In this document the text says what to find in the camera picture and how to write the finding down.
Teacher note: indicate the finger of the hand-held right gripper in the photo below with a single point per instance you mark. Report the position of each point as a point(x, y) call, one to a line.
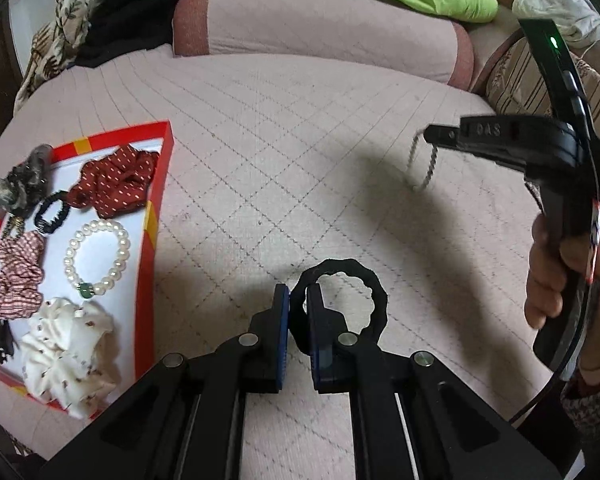
point(485, 135)

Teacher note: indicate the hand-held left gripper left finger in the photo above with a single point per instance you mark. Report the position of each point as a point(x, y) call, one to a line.
point(280, 335)

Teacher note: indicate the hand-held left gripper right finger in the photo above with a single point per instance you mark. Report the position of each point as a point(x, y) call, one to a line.
point(316, 362)

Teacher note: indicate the red box with white inside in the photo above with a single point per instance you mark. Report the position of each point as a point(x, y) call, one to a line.
point(152, 240)

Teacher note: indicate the pink checked scrunchie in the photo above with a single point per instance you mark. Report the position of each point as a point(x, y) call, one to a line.
point(20, 280)

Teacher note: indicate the person's right forearm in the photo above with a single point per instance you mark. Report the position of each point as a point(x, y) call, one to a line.
point(597, 400)

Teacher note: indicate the person's right hand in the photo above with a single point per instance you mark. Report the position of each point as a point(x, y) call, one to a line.
point(542, 280)

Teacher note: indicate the striped pillow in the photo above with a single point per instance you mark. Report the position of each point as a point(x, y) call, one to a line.
point(530, 90)

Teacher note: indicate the white cloth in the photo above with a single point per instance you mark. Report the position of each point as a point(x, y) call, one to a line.
point(555, 5)

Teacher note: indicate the pink bolster pillow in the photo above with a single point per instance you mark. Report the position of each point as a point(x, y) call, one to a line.
point(305, 30)

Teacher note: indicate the white floral scrunchie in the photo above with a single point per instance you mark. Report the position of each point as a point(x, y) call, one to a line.
point(65, 355)

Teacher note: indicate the red dotted scrunchie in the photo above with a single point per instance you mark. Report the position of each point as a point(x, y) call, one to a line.
point(115, 177)

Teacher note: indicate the grey scrunchie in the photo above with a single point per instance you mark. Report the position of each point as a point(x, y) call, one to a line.
point(22, 180)

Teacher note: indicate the black cloth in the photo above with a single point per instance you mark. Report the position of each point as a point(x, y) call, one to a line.
point(125, 30)

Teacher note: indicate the brown patterned blanket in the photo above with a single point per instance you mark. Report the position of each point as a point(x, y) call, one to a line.
point(60, 20)

